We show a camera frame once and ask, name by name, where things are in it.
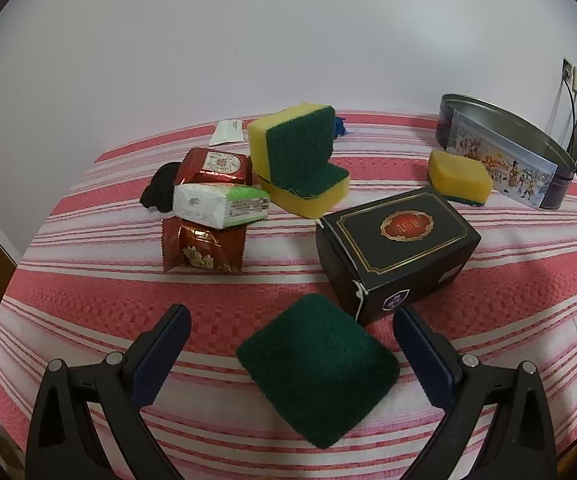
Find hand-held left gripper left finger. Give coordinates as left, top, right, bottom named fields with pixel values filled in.
left=26, top=303, right=192, bottom=480

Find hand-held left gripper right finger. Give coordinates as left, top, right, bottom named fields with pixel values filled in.
left=393, top=305, right=557, bottom=480

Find yellow green scouring sponge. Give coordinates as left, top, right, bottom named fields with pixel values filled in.
left=236, top=293, right=401, bottom=450
left=246, top=104, right=336, bottom=196
left=428, top=149, right=494, bottom=208
left=252, top=160, right=351, bottom=219

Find black gold-trimmed box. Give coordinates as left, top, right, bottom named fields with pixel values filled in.
left=316, top=186, right=482, bottom=327

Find red gold-printed snack packet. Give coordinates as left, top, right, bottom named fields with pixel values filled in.
left=161, top=216, right=246, bottom=275

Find white green tissue pack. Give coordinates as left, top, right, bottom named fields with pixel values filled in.
left=173, top=183, right=271, bottom=231

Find black cloth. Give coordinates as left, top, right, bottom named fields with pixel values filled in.
left=139, top=162, right=184, bottom=213

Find red packet with pale label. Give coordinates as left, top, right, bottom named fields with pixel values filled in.
left=176, top=147, right=252, bottom=188

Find round printed metal tin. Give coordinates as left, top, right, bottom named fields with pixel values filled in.
left=435, top=93, right=577, bottom=210

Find white sachet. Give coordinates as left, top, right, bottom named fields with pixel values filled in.
left=209, top=119, right=244, bottom=146

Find red striped tablecloth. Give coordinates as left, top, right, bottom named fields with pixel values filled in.
left=0, top=109, right=577, bottom=480

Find black cable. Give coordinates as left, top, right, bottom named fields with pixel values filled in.
left=565, top=80, right=577, bottom=153

